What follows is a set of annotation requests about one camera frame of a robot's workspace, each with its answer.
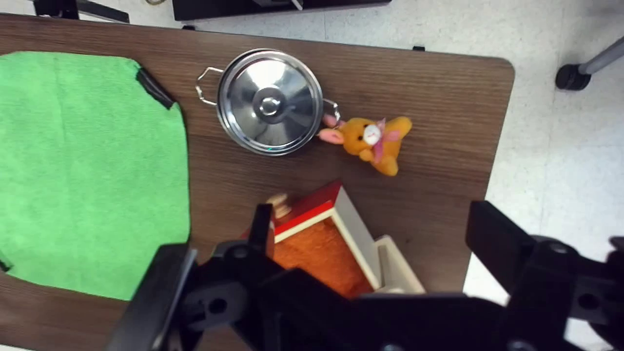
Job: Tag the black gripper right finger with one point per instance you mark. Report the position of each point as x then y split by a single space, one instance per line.
519 254

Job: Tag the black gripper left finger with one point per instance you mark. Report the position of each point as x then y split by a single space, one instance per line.
260 259

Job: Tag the orange plush bunny toy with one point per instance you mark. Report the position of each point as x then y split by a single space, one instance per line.
363 139

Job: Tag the green microfiber cloth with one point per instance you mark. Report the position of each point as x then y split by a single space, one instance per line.
90 176

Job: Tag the red front wooden drawer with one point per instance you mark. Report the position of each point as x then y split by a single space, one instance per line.
324 246

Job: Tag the silver pot lid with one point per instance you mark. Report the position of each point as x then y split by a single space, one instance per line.
270 103

